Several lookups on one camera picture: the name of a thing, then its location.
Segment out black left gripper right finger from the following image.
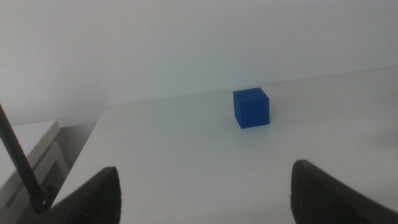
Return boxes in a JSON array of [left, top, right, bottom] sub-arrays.
[[290, 159, 398, 224]]

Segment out thin black cable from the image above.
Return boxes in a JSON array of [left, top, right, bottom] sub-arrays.
[[0, 103, 58, 215]]

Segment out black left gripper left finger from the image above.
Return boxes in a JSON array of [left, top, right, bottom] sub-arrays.
[[29, 166, 122, 224]]

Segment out blue cube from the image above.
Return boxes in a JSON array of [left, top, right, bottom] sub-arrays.
[[233, 86, 271, 129]]

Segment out white side cabinet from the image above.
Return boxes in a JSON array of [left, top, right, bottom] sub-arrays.
[[0, 119, 71, 224]]

